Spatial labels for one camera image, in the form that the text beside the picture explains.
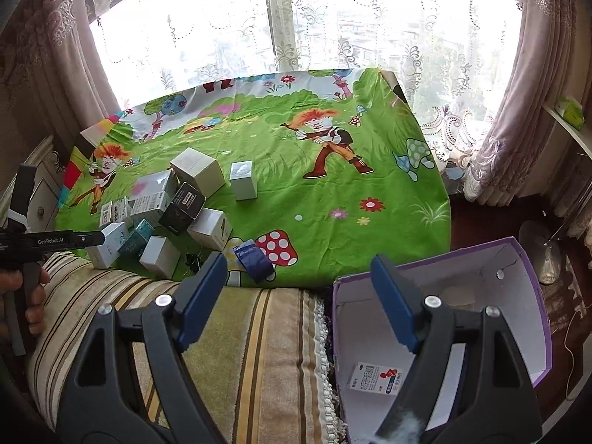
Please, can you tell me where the teal box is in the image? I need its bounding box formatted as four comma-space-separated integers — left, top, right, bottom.
118, 219, 155, 257

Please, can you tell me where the person's left hand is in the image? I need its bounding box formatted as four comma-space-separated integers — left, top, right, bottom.
0, 266, 51, 341

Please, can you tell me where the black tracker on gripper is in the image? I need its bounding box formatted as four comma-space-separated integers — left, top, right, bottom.
7, 164, 37, 233

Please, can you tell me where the purple cardboard box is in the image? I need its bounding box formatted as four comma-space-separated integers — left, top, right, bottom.
332, 238, 552, 443

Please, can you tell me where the wrapped white medicine box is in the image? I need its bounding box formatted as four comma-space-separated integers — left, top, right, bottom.
111, 198, 131, 225

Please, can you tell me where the silver white oblong box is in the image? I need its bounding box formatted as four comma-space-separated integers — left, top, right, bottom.
139, 236, 181, 279

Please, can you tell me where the white medicine box text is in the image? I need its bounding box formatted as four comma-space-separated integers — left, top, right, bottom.
131, 191, 171, 228

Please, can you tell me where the black binder clip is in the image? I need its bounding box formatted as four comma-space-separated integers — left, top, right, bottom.
185, 253, 202, 275

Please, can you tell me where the white box pink stain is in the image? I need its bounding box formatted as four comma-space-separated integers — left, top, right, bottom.
129, 169, 179, 199

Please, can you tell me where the black product box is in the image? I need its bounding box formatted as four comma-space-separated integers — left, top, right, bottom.
158, 182, 206, 236

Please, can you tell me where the dark blue pouch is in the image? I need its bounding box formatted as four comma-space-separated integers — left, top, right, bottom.
233, 239, 275, 283

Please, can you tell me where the white jeyin cube box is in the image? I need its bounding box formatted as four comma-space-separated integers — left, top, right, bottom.
186, 208, 233, 250

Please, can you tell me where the large beige cardboard box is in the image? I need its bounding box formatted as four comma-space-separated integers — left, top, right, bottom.
169, 147, 225, 198

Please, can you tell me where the small silver white box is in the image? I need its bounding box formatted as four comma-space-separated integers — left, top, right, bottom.
229, 161, 257, 201

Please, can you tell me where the green cartoon print cloth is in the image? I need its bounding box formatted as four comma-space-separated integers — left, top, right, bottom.
55, 68, 451, 287

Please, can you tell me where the white shelf board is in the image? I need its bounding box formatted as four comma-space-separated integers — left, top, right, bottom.
543, 103, 592, 158

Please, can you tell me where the green tissue pack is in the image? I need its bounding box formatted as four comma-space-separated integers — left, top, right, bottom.
555, 96, 585, 130

